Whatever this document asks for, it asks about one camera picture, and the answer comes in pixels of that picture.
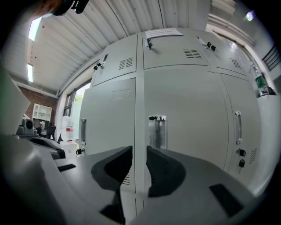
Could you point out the rectangular ceiling light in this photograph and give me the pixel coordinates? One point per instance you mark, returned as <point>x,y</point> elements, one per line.
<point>35,28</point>
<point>30,72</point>

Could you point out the clear water bottle green label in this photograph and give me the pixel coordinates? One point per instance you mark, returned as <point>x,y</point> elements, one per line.
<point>261,83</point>

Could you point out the white paper notice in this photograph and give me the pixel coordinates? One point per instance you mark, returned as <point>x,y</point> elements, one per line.
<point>163,33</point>

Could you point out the grey metal locker cabinet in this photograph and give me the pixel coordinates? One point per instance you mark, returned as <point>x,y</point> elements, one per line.
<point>109,105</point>

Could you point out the white cardboard box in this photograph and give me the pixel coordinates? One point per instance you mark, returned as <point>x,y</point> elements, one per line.
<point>69,149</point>

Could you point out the black framed window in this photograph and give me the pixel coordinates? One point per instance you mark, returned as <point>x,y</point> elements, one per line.
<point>80,94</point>

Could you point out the white cubby shelf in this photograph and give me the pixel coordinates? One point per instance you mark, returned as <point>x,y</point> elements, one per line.
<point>42,112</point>

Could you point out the clear container red label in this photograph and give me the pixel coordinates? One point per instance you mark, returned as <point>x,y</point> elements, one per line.
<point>68,127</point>

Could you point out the black mezzanine railing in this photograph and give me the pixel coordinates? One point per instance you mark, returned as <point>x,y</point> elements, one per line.
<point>273,57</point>

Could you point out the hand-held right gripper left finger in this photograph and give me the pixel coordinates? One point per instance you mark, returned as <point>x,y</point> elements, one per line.
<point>87,175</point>

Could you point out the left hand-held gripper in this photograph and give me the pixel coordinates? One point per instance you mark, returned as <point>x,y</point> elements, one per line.
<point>27,129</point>

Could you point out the black head-worn camera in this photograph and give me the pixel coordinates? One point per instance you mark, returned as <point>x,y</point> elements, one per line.
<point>70,6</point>

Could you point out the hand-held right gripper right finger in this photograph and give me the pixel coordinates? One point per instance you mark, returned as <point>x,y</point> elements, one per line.
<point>197,186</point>

